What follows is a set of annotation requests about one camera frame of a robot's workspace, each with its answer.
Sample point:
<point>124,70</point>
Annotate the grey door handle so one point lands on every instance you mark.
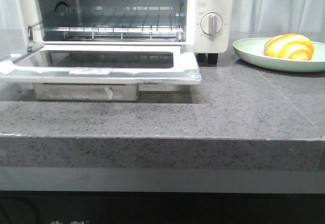
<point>86,92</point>

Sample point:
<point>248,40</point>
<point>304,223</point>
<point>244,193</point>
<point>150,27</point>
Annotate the lower oven control knob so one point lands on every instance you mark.
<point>211,23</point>

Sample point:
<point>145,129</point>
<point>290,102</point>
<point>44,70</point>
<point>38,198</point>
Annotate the light green plate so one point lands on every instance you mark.
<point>251,50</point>

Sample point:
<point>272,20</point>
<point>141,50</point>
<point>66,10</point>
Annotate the yellow striped bread roll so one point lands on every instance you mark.
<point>289,46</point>

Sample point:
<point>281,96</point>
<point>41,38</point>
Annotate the white Toshiba toaster oven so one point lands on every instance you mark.
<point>205,46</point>

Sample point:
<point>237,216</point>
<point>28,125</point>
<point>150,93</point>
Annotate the metal wire oven rack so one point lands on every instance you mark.
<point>116,23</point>

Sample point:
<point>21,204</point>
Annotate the glass oven door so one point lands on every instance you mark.
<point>102,63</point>

